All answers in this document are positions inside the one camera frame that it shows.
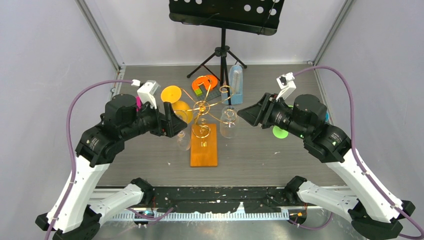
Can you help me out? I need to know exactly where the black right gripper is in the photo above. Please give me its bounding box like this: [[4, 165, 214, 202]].
[[236, 92, 310, 140]]

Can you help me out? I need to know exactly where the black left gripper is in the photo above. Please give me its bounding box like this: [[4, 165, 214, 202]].
[[122, 97, 188, 140]]

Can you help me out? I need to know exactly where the clear wine glass back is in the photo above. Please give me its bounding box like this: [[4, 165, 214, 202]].
[[174, 110, 193, 151]]

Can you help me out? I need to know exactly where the clear wine glass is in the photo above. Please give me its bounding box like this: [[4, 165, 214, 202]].
[[219, 105, 239, 139], [174, 110, 193, 151]]

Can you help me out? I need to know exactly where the green wine glass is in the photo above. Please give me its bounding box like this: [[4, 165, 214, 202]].
[[272, 125, 290, 139]]

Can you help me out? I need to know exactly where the clear wine glass front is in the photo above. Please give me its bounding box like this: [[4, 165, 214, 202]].
[[219, 105, 239, 139]]

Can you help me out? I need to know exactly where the pink wine glass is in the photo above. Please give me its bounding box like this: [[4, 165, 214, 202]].
[[135, 96, 142, 111]]

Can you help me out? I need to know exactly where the gold wire wine glass rack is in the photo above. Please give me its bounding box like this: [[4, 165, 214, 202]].
[[181, 84, 231, 168]]

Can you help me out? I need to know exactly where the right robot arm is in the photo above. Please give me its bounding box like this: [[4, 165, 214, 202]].
[[237, 93, 415, 240]]

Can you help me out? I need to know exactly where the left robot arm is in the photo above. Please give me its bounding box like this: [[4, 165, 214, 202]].
[[35, 94, 187, 240]]

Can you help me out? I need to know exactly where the orange wine glass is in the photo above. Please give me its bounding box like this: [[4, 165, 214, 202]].
[[160, 85, 194, 124]]

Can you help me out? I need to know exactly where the grey building plate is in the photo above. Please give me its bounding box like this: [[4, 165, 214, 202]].
[[194, 88, 221, 102]]

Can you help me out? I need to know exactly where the black music stand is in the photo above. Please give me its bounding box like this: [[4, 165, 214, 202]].
[[168, 0, 285, 86]]

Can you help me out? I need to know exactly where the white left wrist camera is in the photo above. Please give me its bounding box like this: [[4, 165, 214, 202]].
[[136, 80, 160, 110]]

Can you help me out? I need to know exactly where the orange ring toy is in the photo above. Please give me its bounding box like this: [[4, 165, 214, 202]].
[[191, 74, 218, 96]]

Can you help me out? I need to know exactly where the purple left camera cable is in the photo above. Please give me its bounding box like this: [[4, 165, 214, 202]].
[[43, 79, 140, 240]]

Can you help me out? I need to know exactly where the purple camera cable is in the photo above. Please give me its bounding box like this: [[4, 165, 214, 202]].
[[43, 79, 140, 240], [293, 65, 424, 240]]

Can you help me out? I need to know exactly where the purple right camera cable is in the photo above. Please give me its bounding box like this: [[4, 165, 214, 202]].
[[293, 65, 424, 240]]

